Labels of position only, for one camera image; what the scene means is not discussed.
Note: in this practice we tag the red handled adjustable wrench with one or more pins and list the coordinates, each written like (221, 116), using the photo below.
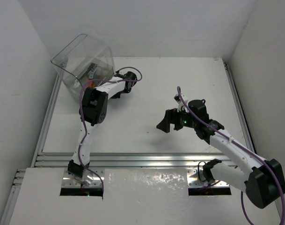
(90, 76)

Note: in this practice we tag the clear stacked plastic container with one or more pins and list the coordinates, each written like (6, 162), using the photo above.
(83, 75)

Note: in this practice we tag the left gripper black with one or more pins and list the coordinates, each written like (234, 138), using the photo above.
(120, 75)

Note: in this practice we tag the black handled adjustable wrench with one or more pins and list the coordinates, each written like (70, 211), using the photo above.
(92, 66)

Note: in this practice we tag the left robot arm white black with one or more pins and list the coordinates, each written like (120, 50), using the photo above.
(94, 98)

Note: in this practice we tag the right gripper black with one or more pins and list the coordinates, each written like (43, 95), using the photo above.
(171, 116)

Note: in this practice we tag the aluminium frame rail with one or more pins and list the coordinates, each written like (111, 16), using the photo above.
(148, 174)

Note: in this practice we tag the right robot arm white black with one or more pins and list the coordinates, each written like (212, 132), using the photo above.
(260, 179)

